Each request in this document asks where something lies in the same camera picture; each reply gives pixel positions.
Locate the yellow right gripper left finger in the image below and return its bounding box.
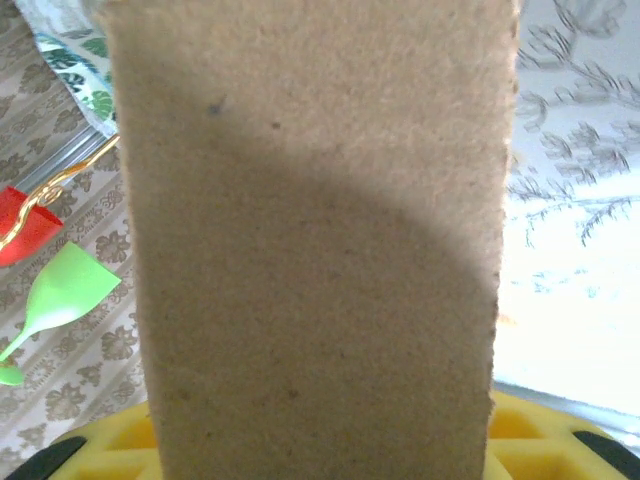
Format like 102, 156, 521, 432
0, 399, 162, 480

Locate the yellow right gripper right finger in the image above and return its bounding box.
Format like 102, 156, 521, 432
485, 389, 640, 480

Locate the brown cardboard box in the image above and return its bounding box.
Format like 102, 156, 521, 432
94, 0, 524, 480

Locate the green plastic wine glass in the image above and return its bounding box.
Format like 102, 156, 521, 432
0, 241, 123, 387

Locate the red plastic wine glass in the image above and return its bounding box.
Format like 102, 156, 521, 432
0, 185, 65, 267

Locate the leaf print bowl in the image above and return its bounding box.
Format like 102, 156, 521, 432
13, 0, 119, 140

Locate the gold wire glass rack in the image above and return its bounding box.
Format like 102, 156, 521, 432
0, 133, 121, 251

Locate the aluminium frame post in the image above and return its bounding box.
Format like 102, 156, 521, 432
14, 122, 119, 194

